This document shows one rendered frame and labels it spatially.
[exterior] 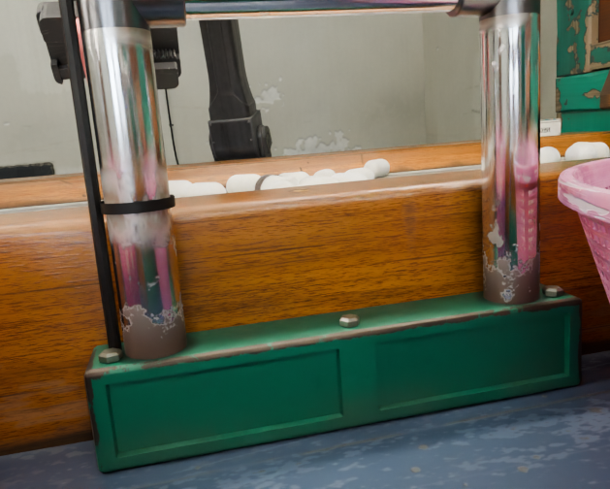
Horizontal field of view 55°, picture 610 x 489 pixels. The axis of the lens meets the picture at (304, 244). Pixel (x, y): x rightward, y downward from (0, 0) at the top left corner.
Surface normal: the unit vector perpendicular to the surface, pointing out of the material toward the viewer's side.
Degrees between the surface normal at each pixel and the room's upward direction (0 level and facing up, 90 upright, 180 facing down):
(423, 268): 90
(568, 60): 92
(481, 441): 0
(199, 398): 90
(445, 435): 0
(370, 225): 90
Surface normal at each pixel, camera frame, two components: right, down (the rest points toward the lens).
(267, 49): 0.30, 0.16
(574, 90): -0.97, 0.11
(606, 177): 0.60, -0.16
